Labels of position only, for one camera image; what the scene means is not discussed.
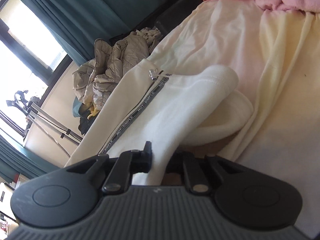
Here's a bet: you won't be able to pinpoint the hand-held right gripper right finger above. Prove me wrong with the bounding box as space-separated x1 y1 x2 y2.
174 151 240 195

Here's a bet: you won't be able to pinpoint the grey quilted jacket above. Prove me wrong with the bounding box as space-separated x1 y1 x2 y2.
72 27 160 105

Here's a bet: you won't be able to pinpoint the teal pillow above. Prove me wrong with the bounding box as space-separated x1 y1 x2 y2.
72 97 85 118

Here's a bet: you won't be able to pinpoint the blue curtain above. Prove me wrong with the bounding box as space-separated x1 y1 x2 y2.
5 0 168 67
0 127 54 180

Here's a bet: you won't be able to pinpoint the yellow plush toy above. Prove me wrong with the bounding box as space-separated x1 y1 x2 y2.
87 106 101 118

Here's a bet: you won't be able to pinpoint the white pants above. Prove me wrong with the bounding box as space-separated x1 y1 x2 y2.
64 59 254 187

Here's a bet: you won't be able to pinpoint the dark framed window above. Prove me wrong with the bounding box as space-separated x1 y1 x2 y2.
0 0 73 148

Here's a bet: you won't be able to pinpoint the garment steamer stand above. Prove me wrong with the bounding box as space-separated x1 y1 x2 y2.
6 90 84 159

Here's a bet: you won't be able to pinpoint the pastel bed sheet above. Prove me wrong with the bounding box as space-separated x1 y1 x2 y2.
147 0 320 183

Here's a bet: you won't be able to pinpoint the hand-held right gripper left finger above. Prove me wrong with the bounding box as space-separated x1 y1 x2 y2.
65 141 153 193

